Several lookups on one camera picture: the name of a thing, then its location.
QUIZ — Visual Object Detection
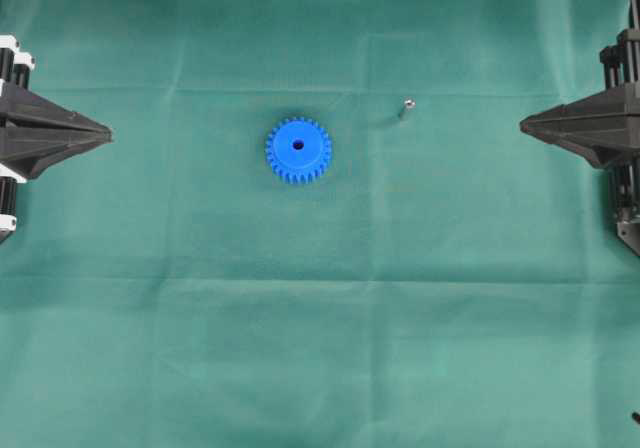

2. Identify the blue plastic gear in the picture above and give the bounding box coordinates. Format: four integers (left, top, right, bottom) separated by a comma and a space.
265, 117, 333, 184

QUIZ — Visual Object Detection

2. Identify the small silver metal shaft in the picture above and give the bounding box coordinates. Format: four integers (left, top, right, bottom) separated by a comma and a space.
398, 99, 416, 122

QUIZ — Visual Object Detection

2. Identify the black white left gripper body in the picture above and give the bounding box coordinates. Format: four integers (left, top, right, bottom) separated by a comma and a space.
0, 34, 37, 244

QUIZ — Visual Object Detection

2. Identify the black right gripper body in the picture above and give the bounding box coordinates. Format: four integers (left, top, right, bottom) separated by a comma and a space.
599, 26, 640, 257

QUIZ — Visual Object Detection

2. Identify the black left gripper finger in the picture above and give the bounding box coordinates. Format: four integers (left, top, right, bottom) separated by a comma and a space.
1, 130, 112, 178
1, 85, 111, 136

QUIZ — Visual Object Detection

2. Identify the green table cloth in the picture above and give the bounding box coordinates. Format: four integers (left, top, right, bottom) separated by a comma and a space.
1, 0, 639, 447

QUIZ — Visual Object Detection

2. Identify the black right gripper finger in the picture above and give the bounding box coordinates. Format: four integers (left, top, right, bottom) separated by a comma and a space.
520, 128, 639, 169
520, 82, 639, 133

